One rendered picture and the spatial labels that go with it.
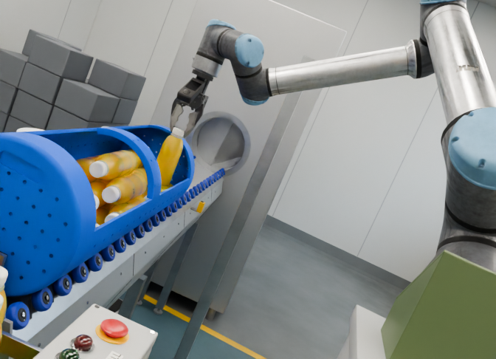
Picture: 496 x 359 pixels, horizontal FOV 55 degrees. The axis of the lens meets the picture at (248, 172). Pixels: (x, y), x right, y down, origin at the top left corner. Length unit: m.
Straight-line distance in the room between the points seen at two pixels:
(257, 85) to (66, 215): 0.83
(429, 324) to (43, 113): 4.22
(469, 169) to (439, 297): 0.23
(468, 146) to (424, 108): 5.06
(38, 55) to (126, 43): 2.11
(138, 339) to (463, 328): 0.56
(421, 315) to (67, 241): 0.63
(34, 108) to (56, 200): 3.98
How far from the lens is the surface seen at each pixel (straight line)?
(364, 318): 1.11
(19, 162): 0.88
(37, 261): 0.90
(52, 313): 1.02
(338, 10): 6.11
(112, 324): 0.66
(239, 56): 1.43
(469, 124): 0.95
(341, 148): 5.91
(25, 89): 4.88
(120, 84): 4.83
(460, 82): 1.12
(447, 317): 0.93
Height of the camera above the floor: 1.45
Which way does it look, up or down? 9 degrees down
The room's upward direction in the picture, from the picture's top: 23 degrees clockwise
